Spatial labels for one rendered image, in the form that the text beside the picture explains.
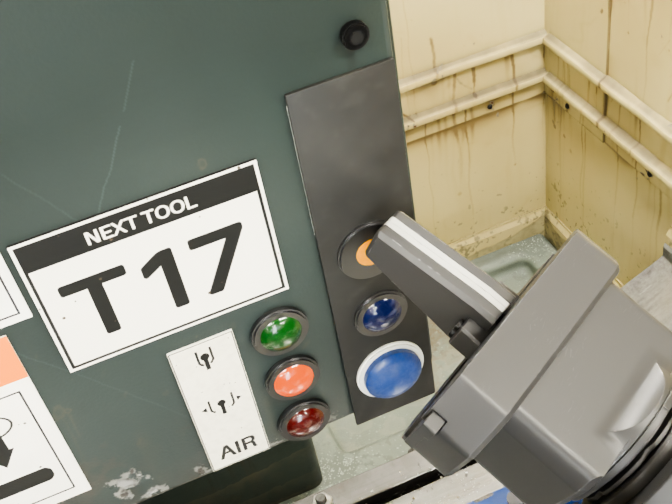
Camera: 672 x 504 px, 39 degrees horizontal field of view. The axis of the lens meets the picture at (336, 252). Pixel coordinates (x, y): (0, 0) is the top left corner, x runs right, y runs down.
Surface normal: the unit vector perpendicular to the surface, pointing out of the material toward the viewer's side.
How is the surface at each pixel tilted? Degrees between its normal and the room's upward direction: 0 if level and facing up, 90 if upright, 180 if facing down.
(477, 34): 90
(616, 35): 90
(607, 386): 30
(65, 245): 90
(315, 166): 90
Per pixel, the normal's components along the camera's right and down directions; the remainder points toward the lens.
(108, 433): 0.37, 0.58
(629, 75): -0.92, 0.35
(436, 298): -0.61, 0.59
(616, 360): 0.26, -0.47
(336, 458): -0.15, -0.73
